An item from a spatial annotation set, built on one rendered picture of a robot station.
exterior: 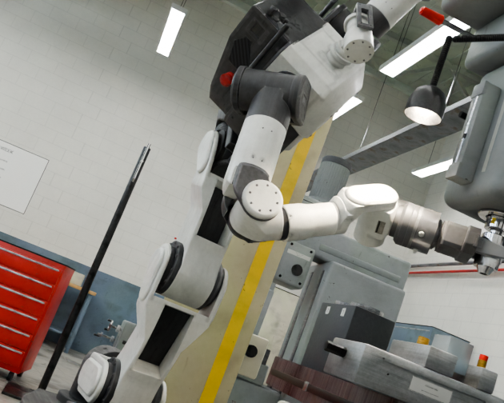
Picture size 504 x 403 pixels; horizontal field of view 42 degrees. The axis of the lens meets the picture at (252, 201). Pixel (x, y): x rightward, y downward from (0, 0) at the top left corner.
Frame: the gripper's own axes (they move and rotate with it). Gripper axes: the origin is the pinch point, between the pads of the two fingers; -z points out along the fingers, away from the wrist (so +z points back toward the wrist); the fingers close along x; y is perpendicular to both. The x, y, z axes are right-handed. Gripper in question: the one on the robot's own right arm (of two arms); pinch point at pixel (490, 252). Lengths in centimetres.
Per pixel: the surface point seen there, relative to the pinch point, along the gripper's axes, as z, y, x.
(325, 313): 30, 17, 52
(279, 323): 144, -18, 829
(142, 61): 488, -321, 767
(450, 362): 1.5, 23.3, -5.8
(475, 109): 11.3, -25.1, -6.4
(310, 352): 30, 29, 52
